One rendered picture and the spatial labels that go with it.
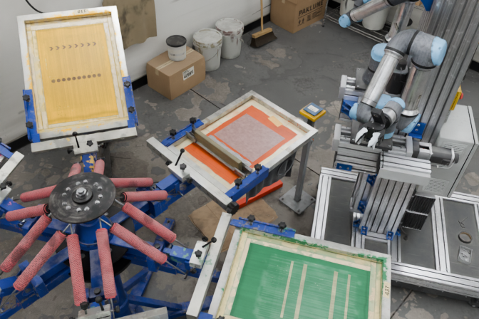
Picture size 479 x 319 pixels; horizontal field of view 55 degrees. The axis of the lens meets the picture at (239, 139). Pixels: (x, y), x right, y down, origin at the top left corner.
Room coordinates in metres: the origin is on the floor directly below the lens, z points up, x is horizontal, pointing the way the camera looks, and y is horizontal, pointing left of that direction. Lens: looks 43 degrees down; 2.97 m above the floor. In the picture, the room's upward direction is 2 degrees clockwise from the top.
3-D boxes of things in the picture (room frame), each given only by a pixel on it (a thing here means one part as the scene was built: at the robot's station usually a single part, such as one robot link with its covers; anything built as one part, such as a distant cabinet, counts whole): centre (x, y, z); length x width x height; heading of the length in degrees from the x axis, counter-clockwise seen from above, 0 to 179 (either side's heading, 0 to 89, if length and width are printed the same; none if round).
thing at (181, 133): (2.12, 0.35, 0.97); 0.30 x 0.05 x 0.07; 137
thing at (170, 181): (1.70, 0.37, 1.02); 0.17 x 0.06 x 0.05; 137
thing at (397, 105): (1.62, -0.68, 1.65); 0.11 x 0.08 x 0.09; 144
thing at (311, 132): (2.11, -0.02, 0.97); 0.79 x 0.58 x 0.04; 137
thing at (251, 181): (1.74, -0.06, 0.97); 0.30 x 0.05 x 0.07; 137
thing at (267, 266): (1.13, -0.18, 1.05); 1.08 x 0.61 x 0.23; 77
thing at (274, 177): (2.03, -0.19, 0.79); 0.46 x 0.09 x 0.33; 137
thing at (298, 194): (2.44, -0.49, 0.48); 0.22 x 0.22 x 0.96; 47
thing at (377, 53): (2.40, -0.83, 1.42); 0.13 x 0.12 x 0.14; 140
